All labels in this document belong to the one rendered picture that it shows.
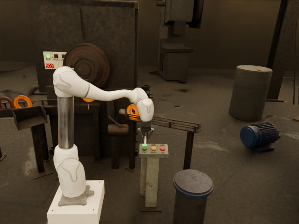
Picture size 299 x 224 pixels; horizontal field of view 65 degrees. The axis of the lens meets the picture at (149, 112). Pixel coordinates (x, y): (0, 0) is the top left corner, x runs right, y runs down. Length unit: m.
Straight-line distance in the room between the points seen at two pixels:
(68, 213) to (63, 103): 0.69
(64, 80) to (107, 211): 1.33
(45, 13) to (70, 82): 1.45
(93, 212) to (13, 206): 1.08
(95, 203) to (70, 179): 0.24
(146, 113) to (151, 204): 0.97
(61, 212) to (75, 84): 0.81
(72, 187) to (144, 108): 0.69
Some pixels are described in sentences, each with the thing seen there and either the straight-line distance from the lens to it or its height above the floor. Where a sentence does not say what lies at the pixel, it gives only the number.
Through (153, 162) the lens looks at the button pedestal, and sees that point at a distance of 2.02.
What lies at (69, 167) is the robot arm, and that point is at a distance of 1.59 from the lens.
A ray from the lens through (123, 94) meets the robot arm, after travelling 1.64.
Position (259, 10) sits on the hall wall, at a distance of 9.37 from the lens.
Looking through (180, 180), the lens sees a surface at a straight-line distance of 1.95.
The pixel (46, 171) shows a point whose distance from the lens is 2.88.
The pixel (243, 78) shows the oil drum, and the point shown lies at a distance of 4.29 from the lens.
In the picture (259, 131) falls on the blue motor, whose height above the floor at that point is 0.30.
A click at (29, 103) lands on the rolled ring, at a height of 0.70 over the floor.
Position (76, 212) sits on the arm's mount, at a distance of 1.68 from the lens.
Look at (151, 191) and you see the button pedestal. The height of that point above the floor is 0.19.
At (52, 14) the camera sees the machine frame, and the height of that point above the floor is 1.61.
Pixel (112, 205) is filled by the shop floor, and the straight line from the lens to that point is 2.35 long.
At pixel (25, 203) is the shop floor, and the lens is 2.56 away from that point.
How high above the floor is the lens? 1.61
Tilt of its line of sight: 22 degrees down
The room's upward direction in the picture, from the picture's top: 2 degrees clockwise
